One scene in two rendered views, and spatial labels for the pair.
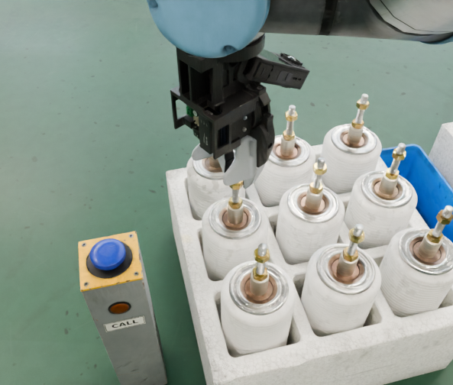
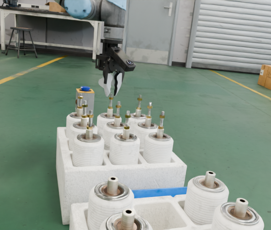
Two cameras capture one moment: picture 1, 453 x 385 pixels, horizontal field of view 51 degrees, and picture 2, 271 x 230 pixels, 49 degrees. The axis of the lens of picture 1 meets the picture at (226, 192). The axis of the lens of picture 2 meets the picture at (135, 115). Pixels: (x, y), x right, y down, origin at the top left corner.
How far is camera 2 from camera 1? 1.23 m
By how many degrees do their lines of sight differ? 75
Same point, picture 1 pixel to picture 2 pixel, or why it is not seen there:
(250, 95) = (106, 56)
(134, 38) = not seen: outside the picture
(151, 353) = not seen: hidden behind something
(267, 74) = (112, 54)
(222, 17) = not seen: hidden behind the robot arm
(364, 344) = (61, 146)
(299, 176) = (135, 130)
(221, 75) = (104, 46)
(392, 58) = not seen: outside the picture
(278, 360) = (61, 134)
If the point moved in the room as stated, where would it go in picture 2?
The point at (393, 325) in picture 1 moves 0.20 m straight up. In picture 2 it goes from (66, 151) to (69, 92)
